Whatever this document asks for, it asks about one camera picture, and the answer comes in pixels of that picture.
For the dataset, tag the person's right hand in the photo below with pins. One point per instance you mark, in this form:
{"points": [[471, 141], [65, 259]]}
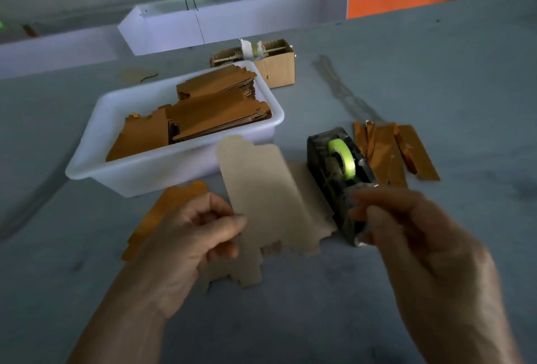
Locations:
{"points": [[428, 267]]}

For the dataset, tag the person's left hand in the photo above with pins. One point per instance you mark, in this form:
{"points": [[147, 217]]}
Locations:
{"points": [[180, 255]]}

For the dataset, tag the pile of beige blanks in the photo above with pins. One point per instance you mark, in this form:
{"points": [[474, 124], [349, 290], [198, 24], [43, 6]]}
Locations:
{"points": [[319, 200]]}

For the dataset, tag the gold cartons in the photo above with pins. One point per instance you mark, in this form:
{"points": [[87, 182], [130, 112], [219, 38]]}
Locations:
{"points": [[214, 112]]}

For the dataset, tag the person's left forearm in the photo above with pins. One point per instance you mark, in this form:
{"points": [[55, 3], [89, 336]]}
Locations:
{"points": [[122, 330]]}

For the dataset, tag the person's right forearm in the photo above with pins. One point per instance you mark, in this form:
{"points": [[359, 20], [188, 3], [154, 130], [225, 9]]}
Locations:
{"points": [[466, 347]]}

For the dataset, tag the white plastic bin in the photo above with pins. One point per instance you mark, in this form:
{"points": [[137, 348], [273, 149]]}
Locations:
{"points": [[164, 173]]}

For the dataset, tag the green tape roll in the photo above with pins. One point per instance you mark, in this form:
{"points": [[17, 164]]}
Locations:
{"points": [[342, 158]]}

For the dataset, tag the black tape dispenser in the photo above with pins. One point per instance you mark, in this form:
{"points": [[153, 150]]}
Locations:
{"points": [[323, 175]]}

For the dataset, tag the small cardboard box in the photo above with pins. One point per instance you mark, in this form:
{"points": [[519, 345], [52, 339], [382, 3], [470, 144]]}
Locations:
{"points": [[281, 70]]}

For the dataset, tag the long white tray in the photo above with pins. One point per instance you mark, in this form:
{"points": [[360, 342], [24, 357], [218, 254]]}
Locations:
{"points": [[268, 14], [54, 53]]}

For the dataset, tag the small brown object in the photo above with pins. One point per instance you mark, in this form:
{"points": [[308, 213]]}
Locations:
{"points": [[30, 30]]}

